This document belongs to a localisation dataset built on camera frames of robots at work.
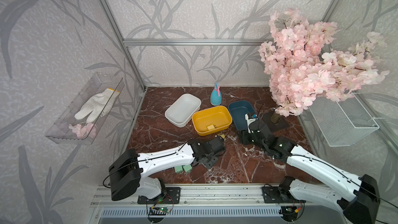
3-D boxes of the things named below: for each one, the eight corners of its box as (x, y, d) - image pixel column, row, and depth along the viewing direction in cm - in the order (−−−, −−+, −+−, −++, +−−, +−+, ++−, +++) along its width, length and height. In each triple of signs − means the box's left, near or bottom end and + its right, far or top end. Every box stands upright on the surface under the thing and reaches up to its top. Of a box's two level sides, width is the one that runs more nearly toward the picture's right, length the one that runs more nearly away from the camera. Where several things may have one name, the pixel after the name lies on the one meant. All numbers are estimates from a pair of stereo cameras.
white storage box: (163, 120, 104) (161, 115, 99) (185, 95, 118) (184, 90, 113) (185, 132, 98) (184, 127, 93) (205, 104, 113) (205, 99, 108)
